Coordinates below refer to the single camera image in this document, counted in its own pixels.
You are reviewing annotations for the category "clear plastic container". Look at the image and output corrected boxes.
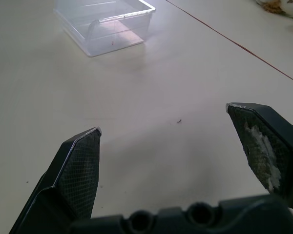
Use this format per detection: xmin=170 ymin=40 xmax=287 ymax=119
xmin=53 ymin=0 xmax=156 ymax=58

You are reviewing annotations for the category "white patterned object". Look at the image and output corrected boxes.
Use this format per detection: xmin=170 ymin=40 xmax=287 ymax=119
xmin=253 ymin=0 xmax=293 ymax=18

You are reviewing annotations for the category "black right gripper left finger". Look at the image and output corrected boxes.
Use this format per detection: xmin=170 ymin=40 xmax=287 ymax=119
xmin=8 ymin=126 xmax=103 ymax=234

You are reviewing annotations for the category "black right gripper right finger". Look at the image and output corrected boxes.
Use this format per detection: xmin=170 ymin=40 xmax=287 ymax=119
xmin=225 ymin=102 xmax=293 ymax=210

